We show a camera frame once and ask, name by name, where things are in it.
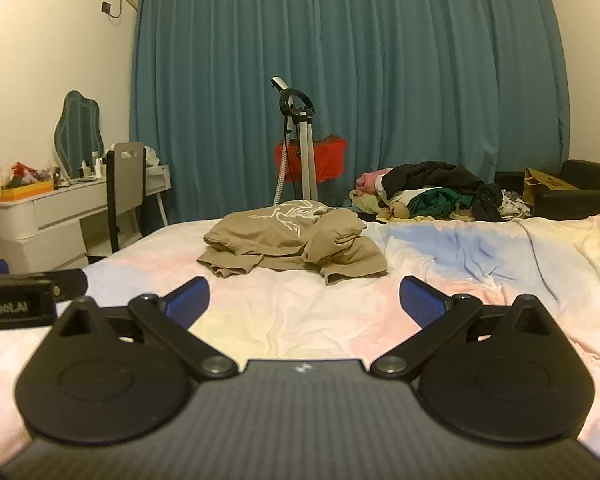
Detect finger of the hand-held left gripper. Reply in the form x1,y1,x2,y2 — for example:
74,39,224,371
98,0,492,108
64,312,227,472
52,269,87,306

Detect pile of clothes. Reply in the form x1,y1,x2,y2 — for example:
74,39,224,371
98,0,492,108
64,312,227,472
349,161,531,223

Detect teal curtain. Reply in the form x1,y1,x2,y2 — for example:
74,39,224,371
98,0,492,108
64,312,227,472
129,0,571,226

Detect white dresser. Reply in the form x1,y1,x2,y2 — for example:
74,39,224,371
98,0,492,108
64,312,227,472
0,164,171,268

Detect group of small bottles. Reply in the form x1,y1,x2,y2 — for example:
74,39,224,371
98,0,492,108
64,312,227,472
77,151,107,179

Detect wavy framed mirror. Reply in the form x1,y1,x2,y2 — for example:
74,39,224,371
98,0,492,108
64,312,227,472
54,91,102,179

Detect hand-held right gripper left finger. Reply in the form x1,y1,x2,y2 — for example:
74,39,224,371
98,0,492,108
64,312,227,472
52,276,240,380

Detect grey chair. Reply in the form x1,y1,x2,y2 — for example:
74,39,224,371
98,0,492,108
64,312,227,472
105,141,147,253

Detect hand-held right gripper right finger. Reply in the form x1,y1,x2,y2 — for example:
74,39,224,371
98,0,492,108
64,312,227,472
370,275,557,380

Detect brown paper bag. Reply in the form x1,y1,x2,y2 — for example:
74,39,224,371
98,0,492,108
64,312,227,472
522,167,578,208

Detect orange tray of cosmetics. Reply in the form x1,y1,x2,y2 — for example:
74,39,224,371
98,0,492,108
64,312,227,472
0,162,55,204

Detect pastel bed blanket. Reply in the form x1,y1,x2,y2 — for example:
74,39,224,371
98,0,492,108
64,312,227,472
0,212,600,466

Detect tan trousers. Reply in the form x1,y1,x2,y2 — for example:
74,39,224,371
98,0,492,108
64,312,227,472
196,199,388,286

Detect dark armchair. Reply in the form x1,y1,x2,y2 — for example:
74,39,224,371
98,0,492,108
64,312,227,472
532,159,600,221

